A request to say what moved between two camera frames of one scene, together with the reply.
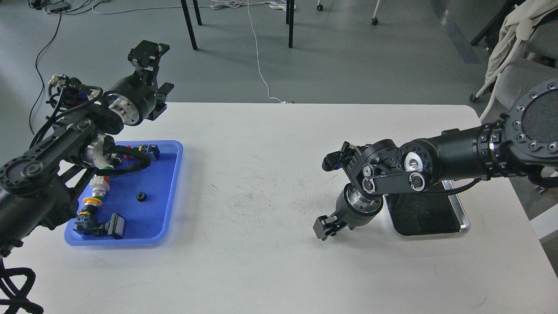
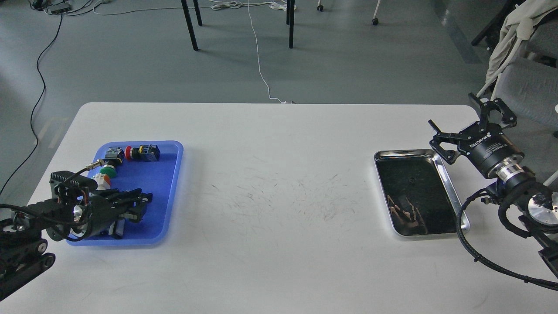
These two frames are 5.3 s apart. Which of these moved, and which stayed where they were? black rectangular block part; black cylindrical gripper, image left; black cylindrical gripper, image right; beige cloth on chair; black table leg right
Moved: black cylindrical gripper, image left; black cylindrical gripper, image right
Stayed: beige cloth on chair; black table leg right; black rectangular block part
